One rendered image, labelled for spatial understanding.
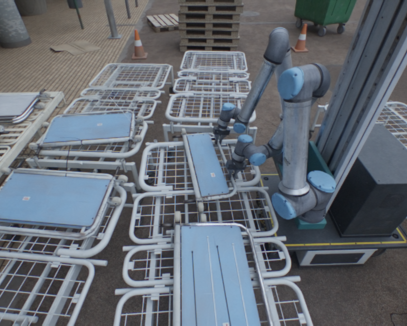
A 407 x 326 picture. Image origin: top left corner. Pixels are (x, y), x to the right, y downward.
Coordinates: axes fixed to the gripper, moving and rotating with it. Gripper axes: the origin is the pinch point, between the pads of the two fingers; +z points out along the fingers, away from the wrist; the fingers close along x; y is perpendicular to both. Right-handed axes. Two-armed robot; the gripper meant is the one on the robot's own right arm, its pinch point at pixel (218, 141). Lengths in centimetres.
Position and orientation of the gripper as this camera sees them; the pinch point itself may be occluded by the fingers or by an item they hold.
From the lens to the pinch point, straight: 208.2
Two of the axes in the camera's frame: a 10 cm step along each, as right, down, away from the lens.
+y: 1.9, 6.6, -7.3
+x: 9.6, 0.2, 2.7
